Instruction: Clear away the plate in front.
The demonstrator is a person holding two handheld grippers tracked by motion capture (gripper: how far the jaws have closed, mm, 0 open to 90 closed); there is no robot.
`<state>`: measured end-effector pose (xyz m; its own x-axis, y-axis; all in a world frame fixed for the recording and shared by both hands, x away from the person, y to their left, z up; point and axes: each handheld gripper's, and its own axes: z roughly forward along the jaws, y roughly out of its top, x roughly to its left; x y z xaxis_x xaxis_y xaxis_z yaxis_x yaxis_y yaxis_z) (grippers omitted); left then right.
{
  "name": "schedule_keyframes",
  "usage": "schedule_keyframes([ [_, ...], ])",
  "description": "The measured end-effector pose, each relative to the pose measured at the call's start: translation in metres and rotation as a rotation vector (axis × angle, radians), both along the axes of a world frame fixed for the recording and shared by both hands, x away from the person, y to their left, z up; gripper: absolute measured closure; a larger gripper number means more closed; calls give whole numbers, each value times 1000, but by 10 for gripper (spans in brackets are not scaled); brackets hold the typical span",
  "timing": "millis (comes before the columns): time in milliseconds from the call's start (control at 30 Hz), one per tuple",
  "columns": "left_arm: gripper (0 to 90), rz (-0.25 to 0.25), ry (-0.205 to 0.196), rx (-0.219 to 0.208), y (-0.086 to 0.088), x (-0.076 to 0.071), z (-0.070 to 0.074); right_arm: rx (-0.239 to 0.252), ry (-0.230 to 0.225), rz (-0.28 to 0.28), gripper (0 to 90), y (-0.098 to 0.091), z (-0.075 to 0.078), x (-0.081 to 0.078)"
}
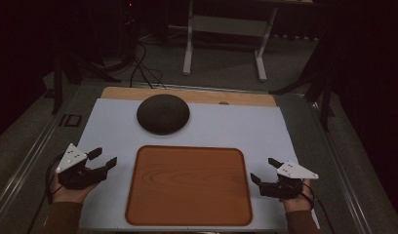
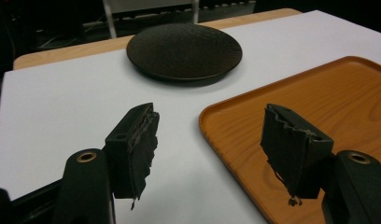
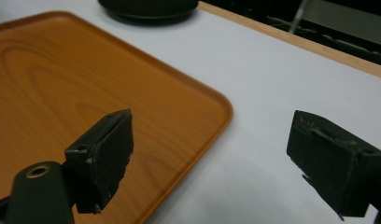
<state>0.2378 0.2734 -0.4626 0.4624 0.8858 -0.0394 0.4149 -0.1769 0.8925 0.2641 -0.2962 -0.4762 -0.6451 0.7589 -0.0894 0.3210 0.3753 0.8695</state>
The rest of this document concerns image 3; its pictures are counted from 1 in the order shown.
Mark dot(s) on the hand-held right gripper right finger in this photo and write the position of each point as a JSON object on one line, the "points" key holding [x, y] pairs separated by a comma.
{"points": [[335, 168]]}

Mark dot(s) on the orange wood-grain tray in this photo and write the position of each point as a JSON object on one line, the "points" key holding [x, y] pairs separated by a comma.
{"points": [[86, 102]]}

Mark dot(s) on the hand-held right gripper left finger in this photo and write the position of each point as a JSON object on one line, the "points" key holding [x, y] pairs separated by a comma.
{"points": [[101, 161]]}

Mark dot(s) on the metal stand rod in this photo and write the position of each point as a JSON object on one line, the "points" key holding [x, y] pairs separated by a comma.
{"points": [[298, 15]]}

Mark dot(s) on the black round object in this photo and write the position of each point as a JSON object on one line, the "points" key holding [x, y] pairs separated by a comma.
{"points": [[148, 7]]}

